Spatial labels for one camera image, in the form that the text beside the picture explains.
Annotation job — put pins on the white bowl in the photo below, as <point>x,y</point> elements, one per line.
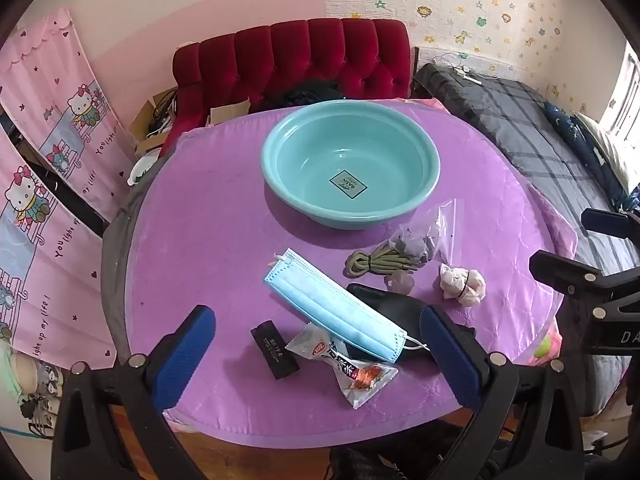
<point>142,169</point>

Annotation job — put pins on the blue face mask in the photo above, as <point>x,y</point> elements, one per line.
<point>325,300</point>

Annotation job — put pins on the black cloth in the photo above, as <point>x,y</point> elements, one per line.
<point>312,92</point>

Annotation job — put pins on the grey under tablecloth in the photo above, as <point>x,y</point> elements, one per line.
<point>114,270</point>

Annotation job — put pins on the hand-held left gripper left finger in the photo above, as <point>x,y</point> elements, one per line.
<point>185,350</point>

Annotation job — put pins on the white snack packet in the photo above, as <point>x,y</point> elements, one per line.
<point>350,375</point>

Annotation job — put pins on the teal plastic basin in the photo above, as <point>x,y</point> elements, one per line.
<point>310,170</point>

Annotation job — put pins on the cardboard flap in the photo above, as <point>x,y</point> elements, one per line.
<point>227,112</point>

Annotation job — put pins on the pink cartoon curtain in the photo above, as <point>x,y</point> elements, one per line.
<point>45,200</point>

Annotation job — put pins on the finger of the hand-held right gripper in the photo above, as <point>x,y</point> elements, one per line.
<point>565,267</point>
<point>607,222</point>

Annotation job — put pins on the clear plastic bag dark leaves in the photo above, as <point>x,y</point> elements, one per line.
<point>420,240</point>

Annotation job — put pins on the grey plaid bed blanket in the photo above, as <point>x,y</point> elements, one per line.
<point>510,120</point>

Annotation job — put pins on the cardboard box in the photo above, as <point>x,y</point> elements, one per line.
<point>147,120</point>

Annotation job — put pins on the small black box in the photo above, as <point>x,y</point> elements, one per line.
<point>274,350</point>

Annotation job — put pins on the red tufted sofa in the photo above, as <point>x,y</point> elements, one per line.
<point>310,55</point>

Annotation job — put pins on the dark blue star pillow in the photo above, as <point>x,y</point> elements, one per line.
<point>575,135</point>

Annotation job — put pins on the black sock green cuff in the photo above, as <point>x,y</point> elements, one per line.
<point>395,310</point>

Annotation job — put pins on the cream pillow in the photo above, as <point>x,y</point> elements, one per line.
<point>612,152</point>

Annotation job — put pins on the window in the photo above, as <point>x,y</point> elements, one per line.
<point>625,95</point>

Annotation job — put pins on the purple quilted table cover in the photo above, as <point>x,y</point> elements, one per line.
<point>210,230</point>

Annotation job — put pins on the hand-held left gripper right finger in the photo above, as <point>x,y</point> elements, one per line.
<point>450,355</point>

